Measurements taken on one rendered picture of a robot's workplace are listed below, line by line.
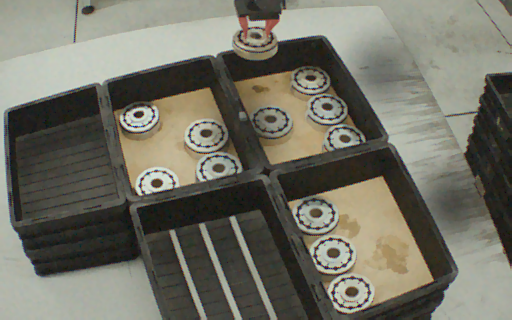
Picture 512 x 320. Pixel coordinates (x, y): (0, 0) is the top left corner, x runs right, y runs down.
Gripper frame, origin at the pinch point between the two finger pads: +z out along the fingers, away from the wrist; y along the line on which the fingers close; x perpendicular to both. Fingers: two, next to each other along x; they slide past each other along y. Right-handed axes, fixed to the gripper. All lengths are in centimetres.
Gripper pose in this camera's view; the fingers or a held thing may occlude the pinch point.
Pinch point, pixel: (256, 34)
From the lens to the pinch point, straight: 159.6
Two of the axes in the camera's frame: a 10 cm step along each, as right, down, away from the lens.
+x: -2.0, -7.3, 6.6
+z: -0.4, 6.8, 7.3
